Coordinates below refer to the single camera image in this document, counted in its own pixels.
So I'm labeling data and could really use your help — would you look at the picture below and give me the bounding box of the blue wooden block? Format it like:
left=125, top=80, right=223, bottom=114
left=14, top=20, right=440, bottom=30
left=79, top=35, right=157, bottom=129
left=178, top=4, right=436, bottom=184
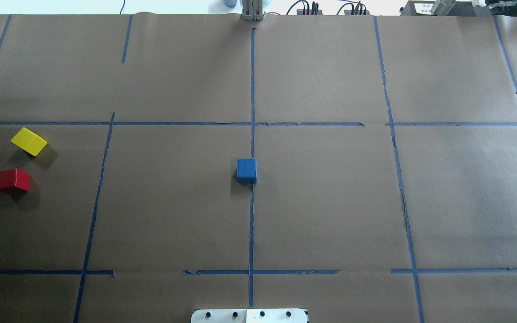
left=236, top=159, right=257, bottom=184

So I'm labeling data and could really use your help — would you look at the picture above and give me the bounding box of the red wooden block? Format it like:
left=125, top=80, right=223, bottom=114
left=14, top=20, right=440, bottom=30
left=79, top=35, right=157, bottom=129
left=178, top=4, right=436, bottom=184
left=0, top=168, right=31, bottom=196

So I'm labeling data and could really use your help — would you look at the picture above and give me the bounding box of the black power strip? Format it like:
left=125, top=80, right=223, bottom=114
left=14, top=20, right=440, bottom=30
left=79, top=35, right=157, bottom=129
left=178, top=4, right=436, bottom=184
left=343, top=1, right=370, bottom=16
left=293, top=0, right=324, bottom=16

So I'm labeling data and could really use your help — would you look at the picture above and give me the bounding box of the yellow wooden block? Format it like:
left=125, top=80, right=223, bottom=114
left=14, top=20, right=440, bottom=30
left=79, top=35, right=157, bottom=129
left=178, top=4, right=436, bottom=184
left=10, top=127, right=48, bottom=156

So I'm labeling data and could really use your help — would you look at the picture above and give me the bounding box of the aluminium frame post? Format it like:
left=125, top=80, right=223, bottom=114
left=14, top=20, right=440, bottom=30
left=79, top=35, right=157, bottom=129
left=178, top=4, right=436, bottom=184
left=239, top=0, right=264, bottom=21

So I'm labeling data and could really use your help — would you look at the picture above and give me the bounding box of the white pedestal column base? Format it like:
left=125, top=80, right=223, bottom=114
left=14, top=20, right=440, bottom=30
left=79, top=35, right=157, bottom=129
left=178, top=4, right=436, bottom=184
left=190, top=308, right=309, bottom=323

